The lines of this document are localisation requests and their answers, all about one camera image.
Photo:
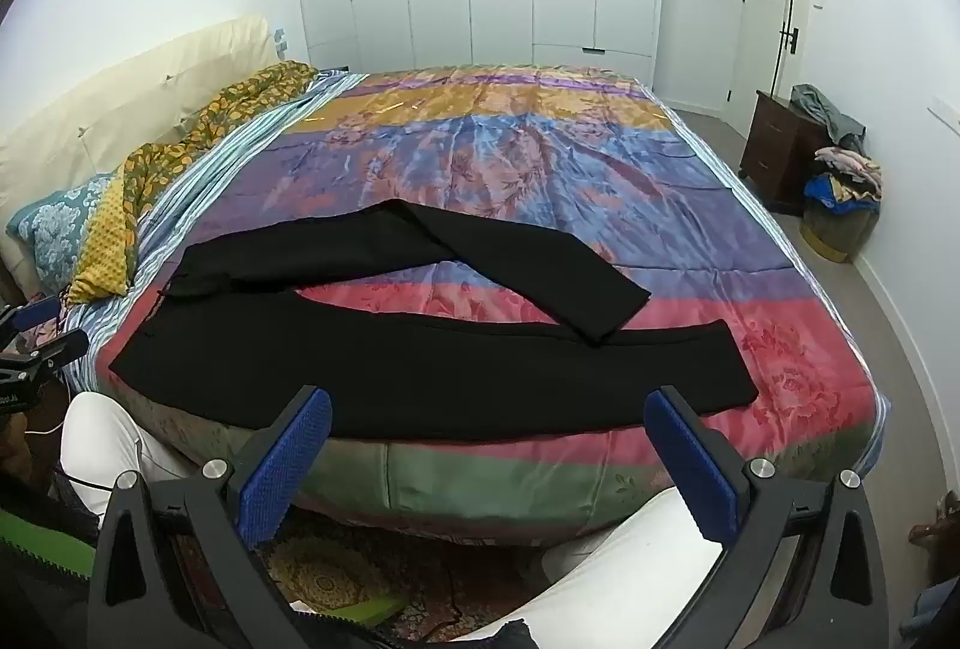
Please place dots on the person's left leg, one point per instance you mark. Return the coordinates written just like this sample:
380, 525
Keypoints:
97, 446

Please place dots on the person's leg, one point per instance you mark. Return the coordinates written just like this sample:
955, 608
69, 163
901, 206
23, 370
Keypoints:
637, 581
97, 446

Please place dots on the colourful floral bedspread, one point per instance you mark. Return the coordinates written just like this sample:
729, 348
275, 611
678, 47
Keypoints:
562, 154

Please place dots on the green and black jacket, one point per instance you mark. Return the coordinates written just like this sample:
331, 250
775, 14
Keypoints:
37, 548

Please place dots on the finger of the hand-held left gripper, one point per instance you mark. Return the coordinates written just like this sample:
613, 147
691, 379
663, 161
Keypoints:
66, 346
34, 316

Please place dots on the yellow floral blanket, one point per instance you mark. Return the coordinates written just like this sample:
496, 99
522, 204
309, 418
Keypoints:
112, 229

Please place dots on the white door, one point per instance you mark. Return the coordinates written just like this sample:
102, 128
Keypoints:
757, 57

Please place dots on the dark wooden nightstand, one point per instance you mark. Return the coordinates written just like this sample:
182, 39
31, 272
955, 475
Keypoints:
772, 147

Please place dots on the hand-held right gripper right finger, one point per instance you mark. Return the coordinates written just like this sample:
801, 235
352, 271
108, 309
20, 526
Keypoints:
697, 469

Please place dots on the pile of mixed clothes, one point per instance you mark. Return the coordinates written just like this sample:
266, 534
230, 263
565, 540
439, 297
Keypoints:
847, 165

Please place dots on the cream padded headboard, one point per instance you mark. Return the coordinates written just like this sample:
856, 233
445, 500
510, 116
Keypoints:
150, 72

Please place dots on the patterned rug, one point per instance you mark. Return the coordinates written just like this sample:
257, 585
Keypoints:
322, 574

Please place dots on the green strip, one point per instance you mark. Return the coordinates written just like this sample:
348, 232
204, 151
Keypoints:
352, 611

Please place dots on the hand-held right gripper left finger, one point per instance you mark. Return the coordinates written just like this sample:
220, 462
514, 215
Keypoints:
289, 461

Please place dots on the white wall plate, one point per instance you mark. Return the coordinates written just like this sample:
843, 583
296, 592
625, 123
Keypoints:
945, 117

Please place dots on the grey wall socket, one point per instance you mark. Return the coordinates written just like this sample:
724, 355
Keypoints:
281, 42

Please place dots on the person's right leg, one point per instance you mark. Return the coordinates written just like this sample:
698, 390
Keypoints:
637, 581

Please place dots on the black pants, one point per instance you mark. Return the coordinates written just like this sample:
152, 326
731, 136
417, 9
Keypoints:
375, 379

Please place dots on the brown carved wooden object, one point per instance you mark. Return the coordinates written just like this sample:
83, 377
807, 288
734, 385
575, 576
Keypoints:
934, 525

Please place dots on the blue patterned pillow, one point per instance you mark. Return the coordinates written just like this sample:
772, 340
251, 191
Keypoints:
52, 221

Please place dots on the gold laundry basket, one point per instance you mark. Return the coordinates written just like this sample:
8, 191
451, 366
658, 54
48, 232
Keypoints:
832, 236

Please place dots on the grey-green garment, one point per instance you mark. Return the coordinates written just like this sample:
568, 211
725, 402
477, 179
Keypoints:
821, 109

